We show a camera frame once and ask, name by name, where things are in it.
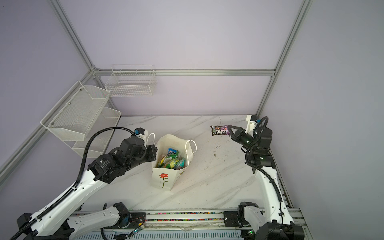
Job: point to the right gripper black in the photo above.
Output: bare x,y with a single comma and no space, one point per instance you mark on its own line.
239,132

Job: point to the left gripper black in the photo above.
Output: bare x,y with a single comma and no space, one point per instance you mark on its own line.
152,150

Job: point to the brown purple candy bar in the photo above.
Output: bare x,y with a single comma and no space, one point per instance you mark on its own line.
221,130

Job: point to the yellow-green snack packet back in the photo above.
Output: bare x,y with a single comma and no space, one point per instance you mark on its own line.
168,163

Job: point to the blue snack packet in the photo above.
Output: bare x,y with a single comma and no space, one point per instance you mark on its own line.
172,153

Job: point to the white floral paper bag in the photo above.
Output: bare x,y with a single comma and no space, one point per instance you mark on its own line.
163,178

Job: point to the teal snack packet top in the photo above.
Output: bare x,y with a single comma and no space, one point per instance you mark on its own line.
181,164

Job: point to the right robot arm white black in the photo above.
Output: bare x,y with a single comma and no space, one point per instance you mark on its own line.
267,186

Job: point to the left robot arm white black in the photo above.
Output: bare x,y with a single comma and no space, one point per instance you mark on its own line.
56,222

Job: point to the upper white mesh shelf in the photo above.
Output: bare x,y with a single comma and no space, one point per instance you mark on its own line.
72,118

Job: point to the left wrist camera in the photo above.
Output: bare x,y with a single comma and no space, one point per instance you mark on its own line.
139,131

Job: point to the white wire basket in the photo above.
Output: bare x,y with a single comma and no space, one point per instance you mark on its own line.
131,81

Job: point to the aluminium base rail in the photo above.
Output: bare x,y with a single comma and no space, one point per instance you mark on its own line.
200,224

